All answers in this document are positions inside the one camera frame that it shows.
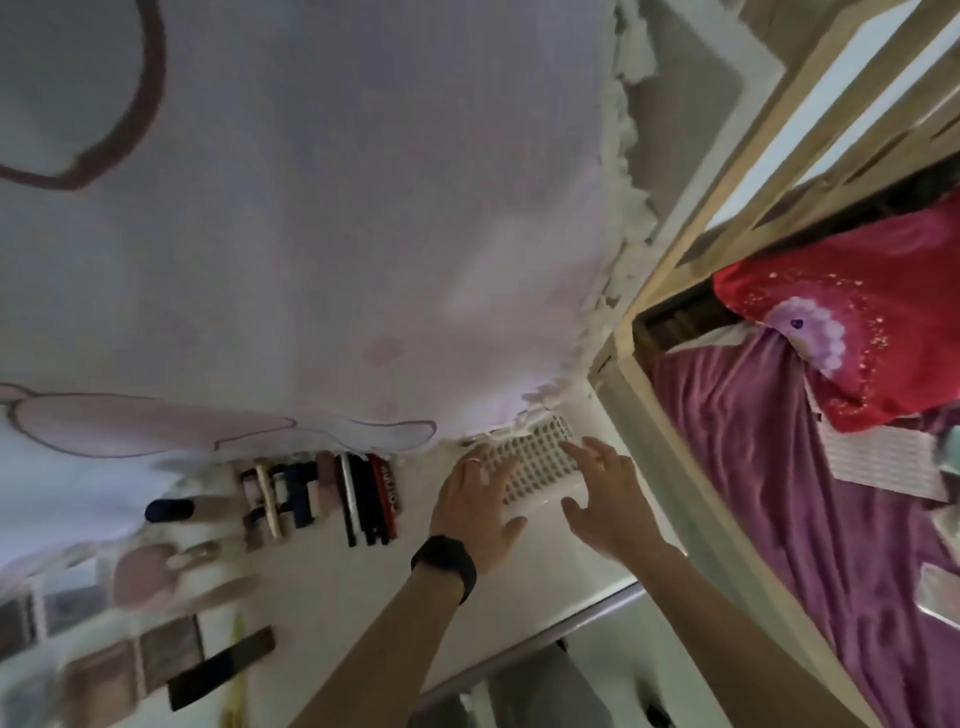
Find pink cartoon cloth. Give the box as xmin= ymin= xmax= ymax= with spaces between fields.
xmin=0 ymin=0 xmax=661 ymax=571

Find person's left forearm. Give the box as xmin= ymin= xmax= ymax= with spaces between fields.
xmin=288 ymin=569 xmax=466 ymax=728

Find pink rounded compact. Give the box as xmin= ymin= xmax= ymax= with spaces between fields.
xmin=112 ymin=543 xmax=181 ymax=609

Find dark square foundation bottle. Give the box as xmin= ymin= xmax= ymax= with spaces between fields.
xmin=166 ymin=626 xmax=277 ymax=712

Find false eyelash tray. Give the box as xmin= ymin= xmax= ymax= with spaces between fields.
xmin=457 ymin=412 xmax=594 ymax=519

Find small grey square palette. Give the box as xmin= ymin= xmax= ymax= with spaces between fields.
xmin=41 ymin=584 xmax=106 ymax=639

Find pink white packet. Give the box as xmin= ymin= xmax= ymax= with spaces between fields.
xmin=914 ymin=562 xmax=960 ymax=628

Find person's right hand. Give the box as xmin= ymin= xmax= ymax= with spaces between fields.
xmin=556 ymin=434 xmax=684 ymax=575

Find navy cosmetic tube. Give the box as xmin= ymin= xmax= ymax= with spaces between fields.
xmin=288 ymin=458 xmax=320 ymax=530

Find black smartwatch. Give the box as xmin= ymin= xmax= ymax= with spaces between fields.
xmin=410 ymin=534 xmax=478 ymax=605

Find white dressing table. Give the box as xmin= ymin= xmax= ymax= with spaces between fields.
xmin=0 ymin=0 xmax=789 ymax=728

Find purple bed sheet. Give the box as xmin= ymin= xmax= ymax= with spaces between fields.
xmin=648 ymin=329 xmax=960 ymax=728

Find pink patterned paper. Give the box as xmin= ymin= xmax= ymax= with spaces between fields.
xmin=802 ymin=374 xmax=950 ymax=502

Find silver square palette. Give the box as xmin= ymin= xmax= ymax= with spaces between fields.
xmin=0 ymin=674 xmax=61 ymax=728

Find wooden bed frame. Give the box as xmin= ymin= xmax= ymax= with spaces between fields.
xmin=588 ymin=0 xmax=960 ymax=728

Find short black makeup pencil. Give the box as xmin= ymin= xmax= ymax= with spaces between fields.
xmin=367 ymin=457 xmax=388 ymax=546

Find red floral pillow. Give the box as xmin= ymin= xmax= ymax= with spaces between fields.
xmin=712 ymin=191 xmax=960 ymax=435

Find purple drawer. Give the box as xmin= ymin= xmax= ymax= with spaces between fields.
xmin=416 ymin=581 xmax=648 ymax=706

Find yellow makeup brushes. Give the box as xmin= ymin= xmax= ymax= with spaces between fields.
xmin=221 ymin=611 xmax=250 ymax=728

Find person's left hand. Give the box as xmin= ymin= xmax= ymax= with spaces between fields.
xmin=428 ymin=442 xmax=530 ymax=577

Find brown blush palette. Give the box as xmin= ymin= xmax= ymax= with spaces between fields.
xmin=63 ymin=641 xmax=144 ymax=725

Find long black makeup pencil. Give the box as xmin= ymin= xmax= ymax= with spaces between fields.
xmin=352 ymin=453 xmax=376 ymax=547

